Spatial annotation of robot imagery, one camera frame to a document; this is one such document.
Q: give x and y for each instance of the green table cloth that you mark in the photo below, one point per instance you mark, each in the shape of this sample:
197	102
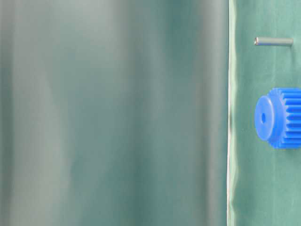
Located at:
263	183

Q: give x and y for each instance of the blue plastic gear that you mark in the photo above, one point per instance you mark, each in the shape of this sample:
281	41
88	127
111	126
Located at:
277	118

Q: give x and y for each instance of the silver metal shaft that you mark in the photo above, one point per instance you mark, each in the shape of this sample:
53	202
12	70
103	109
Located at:
270	41

